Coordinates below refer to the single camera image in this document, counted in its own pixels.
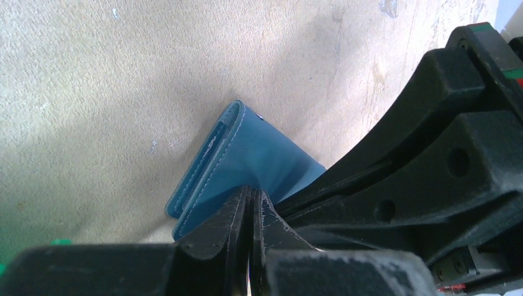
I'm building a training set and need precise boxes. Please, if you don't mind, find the blue card holder wallet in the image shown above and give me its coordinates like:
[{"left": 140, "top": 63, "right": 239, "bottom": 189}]
[{"left": 165, "top": 100, "right": 326, "bottom": 241}]

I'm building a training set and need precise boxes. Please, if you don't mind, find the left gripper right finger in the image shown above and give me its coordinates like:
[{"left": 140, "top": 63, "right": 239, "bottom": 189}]
[{"left": 250, "top": 189, "right": 437, "bottom": 295}]

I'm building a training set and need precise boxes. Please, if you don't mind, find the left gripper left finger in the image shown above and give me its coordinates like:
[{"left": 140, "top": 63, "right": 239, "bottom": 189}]
[{"left": 1, "top": 186, "right": 250, "bottom": 295}]

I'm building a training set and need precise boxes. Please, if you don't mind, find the green plastic bin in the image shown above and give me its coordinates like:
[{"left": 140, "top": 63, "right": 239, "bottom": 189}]
[{"left": 0, "top": 239, "right": 73, "bottom": 276}]

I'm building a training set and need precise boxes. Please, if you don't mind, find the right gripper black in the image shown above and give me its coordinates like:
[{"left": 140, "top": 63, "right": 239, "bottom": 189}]
[{"left": 276, "top": 23, "right": 522, "bottom": 295}]

